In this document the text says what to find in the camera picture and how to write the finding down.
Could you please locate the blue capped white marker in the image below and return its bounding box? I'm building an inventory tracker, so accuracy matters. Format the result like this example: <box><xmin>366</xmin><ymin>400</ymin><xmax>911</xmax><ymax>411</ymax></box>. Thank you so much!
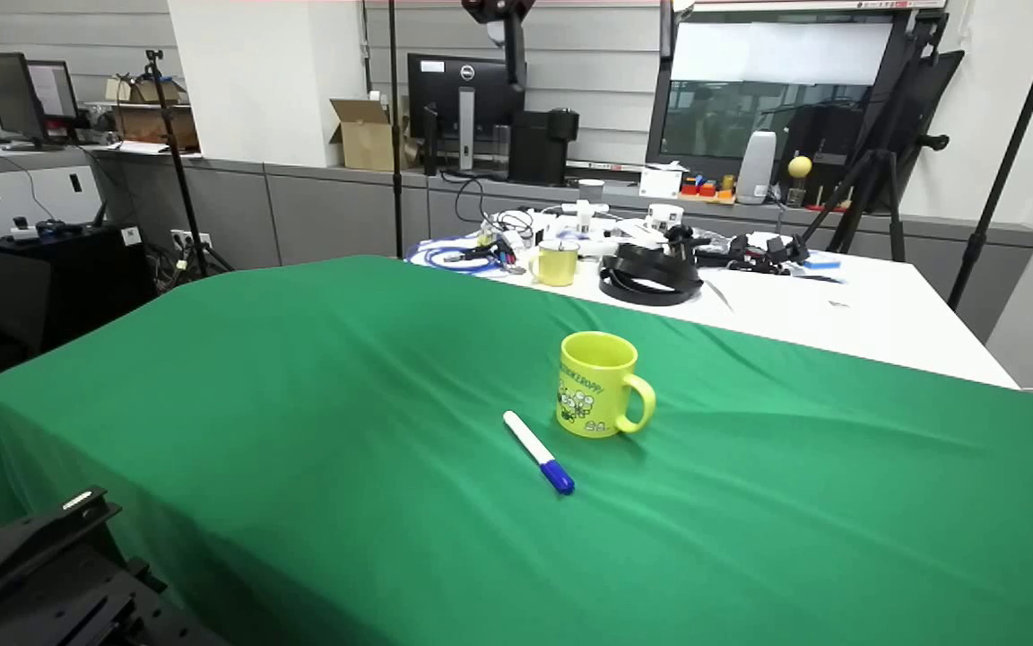
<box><xmin>501</xmin><ymin>411</ymin><xmax>574</xmax><ymax>497</ymax></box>

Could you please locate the yellow cartoon mug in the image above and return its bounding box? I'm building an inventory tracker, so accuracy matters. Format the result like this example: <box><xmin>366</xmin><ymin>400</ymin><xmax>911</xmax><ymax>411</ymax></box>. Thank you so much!
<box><xmin>555</xmin><ymin>331</ymin><xmax>658</xmax><ymax>437</ymax></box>

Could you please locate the small yellow plastic jar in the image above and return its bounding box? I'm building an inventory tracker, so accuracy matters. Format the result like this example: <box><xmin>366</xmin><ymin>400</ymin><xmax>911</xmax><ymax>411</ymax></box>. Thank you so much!
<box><xmin>533</xmin><ymin>242</ymin><xmax>577</xmax><ymax>286</ymax></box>

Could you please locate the green table cloth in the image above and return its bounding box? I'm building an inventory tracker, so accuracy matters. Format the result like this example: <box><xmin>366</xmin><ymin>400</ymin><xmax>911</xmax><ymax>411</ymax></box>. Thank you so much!
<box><xmin>0</xmin><ymin>258</ymin><xmax>1033</xmax><ymax>646</ymax></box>

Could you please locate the black speaker box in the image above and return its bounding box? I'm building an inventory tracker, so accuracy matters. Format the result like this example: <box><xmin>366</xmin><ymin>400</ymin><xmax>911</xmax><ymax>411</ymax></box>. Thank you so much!
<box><xmin>508</xmin><ymin>109</ymin><xmax>577</xmax><ymax>187</ymax></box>

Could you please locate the white container with lid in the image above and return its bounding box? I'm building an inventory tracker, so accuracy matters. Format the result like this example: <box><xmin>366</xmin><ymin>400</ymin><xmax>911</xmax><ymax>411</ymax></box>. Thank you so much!
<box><xmin>640</xmin><ymin>162</ymin><xmax>684</xmax><ymax>197</ymax></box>

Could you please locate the black computer monitor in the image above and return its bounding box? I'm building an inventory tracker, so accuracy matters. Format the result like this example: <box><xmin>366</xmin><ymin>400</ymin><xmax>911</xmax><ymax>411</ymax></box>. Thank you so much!
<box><xmin>410</xmin><ymin>54</ymin><xmax>522</xmax><ymax>175</ymax></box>

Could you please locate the cardboard box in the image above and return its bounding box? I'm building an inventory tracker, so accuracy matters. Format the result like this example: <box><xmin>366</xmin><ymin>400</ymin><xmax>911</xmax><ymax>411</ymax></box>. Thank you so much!
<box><xmin>334</xmin><ymin>101</ymin><xmax>396</xmax><ymax>174</ymax></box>

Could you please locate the black headset on table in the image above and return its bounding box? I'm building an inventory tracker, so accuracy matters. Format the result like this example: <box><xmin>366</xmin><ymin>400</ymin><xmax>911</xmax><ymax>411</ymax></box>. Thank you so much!
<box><xmin>726</xmin><ymin>235</ymin><xmax>807</xmax><ymax>274</ymax></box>

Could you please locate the blue cable loop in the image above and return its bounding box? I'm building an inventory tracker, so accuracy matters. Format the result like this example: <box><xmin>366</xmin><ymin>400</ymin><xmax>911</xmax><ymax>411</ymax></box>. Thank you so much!
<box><xmin>424</xmin><ymin>238</ymin><xmax>515</xmax><ymax>282</ymax></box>

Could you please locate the black coiled cable bundle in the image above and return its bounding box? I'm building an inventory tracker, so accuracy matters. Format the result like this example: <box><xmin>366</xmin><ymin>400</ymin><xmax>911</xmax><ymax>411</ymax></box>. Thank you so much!
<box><xmin>594</xmin><ymin>242</ymin><xmax>707</xmax><ymax>309</ymax></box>

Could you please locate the large window display frame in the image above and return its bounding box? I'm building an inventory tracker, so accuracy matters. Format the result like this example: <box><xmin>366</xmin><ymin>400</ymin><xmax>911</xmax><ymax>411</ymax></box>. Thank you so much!
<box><xmin>646</xmin><ymin>0</ymin><xmax>946</xmax><ymax>187</ymax></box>

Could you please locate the black clamp bracket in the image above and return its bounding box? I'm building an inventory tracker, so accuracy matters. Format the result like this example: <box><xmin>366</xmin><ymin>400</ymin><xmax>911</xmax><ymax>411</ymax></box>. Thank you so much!
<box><xmin>0</xmin><ymin>490</ymin><xmax>115</xmax><ymax>599</ymax></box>

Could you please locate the black camera tripod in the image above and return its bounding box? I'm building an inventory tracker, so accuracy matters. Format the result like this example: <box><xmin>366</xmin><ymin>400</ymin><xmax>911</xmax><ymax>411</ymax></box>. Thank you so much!
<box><xmin>803</xmin><ymin>9</ymin><xmax>956</xmax><ymax>258</ymax></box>

